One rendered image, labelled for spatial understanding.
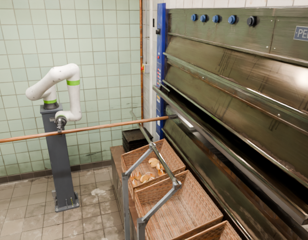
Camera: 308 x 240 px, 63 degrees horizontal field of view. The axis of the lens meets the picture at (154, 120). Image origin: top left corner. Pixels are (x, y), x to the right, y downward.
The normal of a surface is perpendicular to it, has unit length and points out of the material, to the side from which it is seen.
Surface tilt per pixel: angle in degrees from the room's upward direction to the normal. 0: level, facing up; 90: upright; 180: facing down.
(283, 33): 92
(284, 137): 69
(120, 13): 90
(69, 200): 90
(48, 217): 0
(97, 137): 90
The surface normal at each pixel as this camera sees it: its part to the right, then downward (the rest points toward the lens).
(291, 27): -0.95, 0.11
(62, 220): 0.00, -0.92
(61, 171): 0.37, 0.37
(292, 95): -0.89, -0.21
